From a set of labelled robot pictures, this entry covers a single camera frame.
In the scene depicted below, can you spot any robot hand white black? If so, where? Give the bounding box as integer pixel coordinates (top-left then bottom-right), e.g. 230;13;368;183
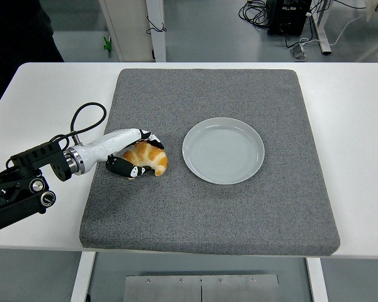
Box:
76;128;165;181

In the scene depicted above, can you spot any croissant bread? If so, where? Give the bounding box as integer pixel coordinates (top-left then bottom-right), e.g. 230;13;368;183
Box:
122;141;169;181

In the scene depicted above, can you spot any round grey plate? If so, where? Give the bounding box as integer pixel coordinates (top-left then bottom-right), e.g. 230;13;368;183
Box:
181;116;266;186

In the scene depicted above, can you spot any white desk column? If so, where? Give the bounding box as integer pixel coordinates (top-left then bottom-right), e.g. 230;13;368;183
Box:
146;0;167;63

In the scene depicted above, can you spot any white cabinet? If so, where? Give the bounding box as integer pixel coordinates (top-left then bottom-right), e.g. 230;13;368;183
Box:
99;0;155;62

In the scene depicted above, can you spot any grey felt mat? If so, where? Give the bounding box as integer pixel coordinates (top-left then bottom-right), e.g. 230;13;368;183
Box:
78;68;340;257

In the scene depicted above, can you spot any white table leg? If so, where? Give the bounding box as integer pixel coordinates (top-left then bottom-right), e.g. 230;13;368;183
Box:
70;251;97;302
304;257;329;302

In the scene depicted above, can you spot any person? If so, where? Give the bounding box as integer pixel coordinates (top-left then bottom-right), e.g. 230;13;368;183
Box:
0;0;65;103

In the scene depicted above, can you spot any grey foot pedal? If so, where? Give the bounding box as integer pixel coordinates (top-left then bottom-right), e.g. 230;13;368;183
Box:
289;43;309;60

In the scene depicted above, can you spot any black computer case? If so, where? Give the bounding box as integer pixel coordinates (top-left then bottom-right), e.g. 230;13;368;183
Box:
266;0;312;36

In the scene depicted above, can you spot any white desk leg with foot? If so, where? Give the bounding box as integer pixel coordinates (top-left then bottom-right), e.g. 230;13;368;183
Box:
310;0;332;55

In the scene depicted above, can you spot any black cable bundle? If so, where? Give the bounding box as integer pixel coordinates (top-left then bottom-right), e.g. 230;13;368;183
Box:
238;0;272;31

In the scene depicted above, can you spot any thin white cable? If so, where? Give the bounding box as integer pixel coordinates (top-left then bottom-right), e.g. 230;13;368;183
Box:
302;12;366;48

